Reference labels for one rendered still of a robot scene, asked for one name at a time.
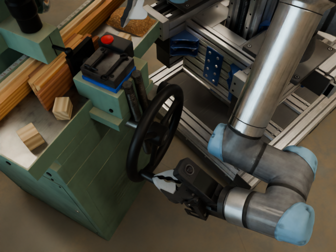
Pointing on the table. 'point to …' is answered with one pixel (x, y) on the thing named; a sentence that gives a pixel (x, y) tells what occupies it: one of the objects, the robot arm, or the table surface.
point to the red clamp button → (107, 39)
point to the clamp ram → (80, 55)
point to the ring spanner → (113, 67)
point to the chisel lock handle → (63, 49)
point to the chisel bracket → (32, 40)
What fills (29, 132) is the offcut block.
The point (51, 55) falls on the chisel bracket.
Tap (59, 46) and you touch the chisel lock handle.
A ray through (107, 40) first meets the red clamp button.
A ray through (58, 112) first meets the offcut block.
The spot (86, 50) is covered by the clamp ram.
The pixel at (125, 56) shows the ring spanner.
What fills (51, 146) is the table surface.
